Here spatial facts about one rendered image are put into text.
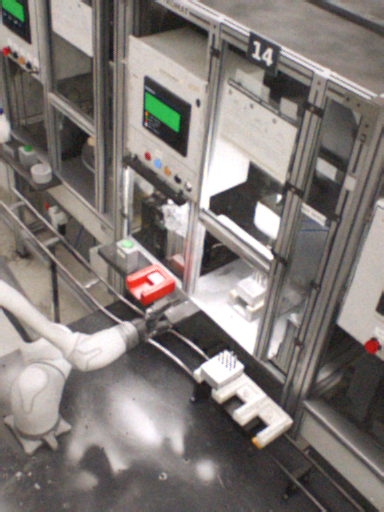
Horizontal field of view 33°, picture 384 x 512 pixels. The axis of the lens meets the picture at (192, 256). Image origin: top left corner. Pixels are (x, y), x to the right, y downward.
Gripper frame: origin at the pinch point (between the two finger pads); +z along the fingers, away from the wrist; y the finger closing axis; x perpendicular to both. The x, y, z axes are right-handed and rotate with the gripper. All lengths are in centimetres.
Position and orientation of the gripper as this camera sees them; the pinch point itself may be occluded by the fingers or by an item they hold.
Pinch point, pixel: (180, 307)
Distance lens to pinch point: 227.6
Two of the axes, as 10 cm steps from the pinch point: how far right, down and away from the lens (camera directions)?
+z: 7.7, -3.7, 5.2
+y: 0.9, -7.5, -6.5
